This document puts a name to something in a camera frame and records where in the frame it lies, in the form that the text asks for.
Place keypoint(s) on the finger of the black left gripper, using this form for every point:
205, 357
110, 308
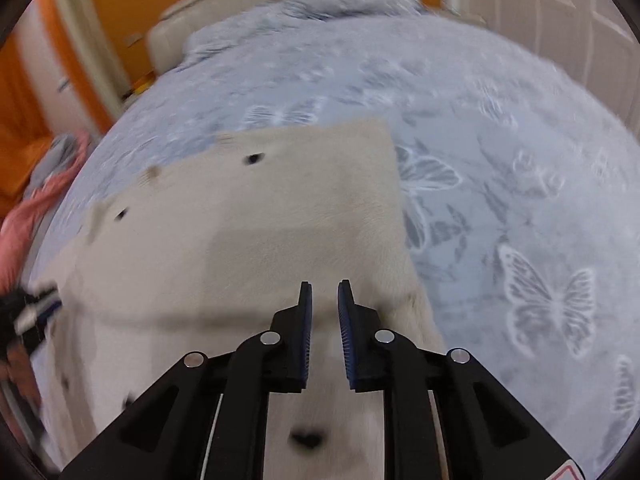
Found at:
25, 317

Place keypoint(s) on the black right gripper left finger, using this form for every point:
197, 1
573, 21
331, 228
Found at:
206, 418

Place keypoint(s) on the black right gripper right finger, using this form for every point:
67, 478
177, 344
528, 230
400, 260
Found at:
445, 415

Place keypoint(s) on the cream knitted cardigan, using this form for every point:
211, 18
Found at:
199, 254

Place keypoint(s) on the pink and grey clothes pile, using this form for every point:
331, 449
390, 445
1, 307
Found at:
47, 184

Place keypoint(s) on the blue butterfly bed cover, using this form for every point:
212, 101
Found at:
521, 189

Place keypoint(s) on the cream padded headboard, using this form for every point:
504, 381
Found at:
200, 15

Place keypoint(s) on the white panelled wardrobe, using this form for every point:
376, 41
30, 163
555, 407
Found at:
589, 39

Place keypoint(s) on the white door frame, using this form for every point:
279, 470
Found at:
95, 53

